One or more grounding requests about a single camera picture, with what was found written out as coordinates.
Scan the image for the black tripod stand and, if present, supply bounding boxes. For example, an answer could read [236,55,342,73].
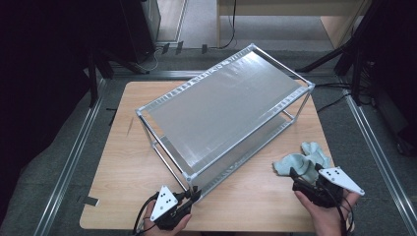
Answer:
[86,48,116,108]
[294,0,382,106]

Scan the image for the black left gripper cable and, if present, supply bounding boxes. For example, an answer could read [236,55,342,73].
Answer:
[132,192,160,236]

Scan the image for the light blue cloth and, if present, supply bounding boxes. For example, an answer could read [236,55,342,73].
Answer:
[271,141,333,187]

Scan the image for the white floor cable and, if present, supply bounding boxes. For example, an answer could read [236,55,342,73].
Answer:
[137,45,164,74]

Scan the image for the dark curtain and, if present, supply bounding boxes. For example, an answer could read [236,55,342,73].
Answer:
[0,0,126,227]

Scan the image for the black hanging cable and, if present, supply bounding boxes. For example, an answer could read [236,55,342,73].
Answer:
[217,0,238,50]

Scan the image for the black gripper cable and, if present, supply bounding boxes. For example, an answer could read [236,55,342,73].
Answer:
[323,182,356,236]
[132,192,160,236]

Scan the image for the black tape strip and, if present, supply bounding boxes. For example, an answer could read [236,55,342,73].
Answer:
[105,107,118,127]

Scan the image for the person's left hand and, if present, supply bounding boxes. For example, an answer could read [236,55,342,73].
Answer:
[143,200,193,236]

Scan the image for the black cabinet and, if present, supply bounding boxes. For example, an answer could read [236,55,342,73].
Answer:
[118,0,162,64]

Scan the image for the silver two-tier metal rack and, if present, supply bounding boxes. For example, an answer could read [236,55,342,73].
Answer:
[135,42,317,203]

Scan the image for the person's right hand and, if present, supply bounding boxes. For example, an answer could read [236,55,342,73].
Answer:
[293,188,360,236]

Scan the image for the grey tape piece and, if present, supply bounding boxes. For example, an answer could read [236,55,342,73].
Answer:
[77,195,100,207]

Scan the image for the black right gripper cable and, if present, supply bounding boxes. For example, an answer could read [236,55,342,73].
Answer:
[323,182,356,236]

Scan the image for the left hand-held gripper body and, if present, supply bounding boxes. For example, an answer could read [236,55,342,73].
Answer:
[149,185,199,231]

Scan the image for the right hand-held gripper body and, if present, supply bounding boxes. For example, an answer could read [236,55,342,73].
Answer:
[292,166,366,209]

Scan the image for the aluminium floor rail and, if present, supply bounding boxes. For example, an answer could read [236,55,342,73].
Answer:
[342,88,417,236]
[32,78,108,236]

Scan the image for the black floor cables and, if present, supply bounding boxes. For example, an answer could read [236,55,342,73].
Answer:
[308,82,354,114]

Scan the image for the light wooden desk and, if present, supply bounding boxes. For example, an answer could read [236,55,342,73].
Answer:
[215,0,373,50]

